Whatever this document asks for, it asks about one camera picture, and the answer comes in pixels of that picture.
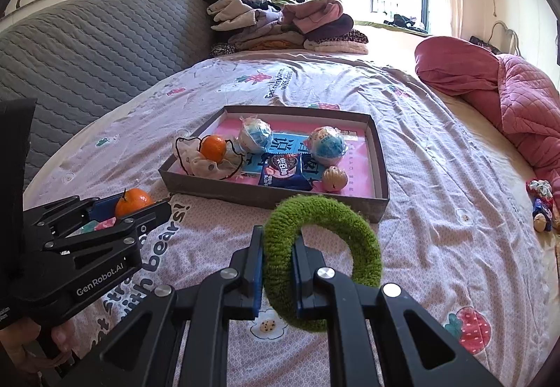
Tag white metal chair back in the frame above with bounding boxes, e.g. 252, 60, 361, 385
488, 20, 521, 57

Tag tangerine with stem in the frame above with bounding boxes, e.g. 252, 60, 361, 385
114, 188, 155, 219

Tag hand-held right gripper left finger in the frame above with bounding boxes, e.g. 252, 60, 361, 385
90, 226, 265, 387

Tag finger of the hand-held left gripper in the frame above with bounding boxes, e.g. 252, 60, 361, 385
22, 194, 120, 235
33, 200, 172, 257

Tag small toys at bed edge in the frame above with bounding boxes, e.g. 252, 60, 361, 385
526, 179, 554, 198

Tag pile of folded clothes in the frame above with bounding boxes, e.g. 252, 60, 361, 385
200, 0, 369, 57

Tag blue toy egg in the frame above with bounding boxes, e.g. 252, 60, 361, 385
237, 116, 274, 153
304, 125, 348, 166

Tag cream bed sheet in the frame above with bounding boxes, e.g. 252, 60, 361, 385
437, 94, 560, 239

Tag pink quilt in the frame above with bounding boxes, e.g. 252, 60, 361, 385
415, 36, 560, 213

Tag person's left hand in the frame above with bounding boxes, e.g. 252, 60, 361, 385
0, 319, 79, 374

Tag cream scrunchie with black trim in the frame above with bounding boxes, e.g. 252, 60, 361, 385
175, 135, 246, 181

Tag dark patterned cushion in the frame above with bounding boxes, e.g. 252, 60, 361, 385
469, 35, 499, 55

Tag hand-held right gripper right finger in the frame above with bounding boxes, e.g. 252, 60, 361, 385
292, 234, 504, 387

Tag green fuzzy scrunchie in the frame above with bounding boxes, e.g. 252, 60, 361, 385
264, 195, 383, 333

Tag grey cardboard box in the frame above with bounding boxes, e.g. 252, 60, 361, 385
158, 105, 390, 224

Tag grey quilted headboard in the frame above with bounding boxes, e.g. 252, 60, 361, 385
0, 0, 219, 191

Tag orange tangerine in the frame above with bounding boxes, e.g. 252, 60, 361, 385
200, 135, 228, 162

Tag dark clothes on windowsill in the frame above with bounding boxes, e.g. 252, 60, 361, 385
384, 14, 427, 31

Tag blue cookie packet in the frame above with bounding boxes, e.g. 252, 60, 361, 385
258, 155, 316, 192

